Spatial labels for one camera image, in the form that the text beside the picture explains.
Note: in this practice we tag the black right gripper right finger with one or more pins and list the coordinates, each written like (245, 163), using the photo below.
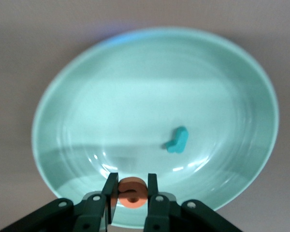
(162, 215)

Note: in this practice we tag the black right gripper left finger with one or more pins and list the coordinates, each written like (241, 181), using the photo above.
(91, 212)

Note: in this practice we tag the orange foam letter e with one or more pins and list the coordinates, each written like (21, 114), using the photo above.
(135, 203)

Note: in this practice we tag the teal foam letter r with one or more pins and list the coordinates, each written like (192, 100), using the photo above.
(178, 142)

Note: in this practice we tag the mint green plate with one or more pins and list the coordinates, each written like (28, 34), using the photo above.
(147, 96)

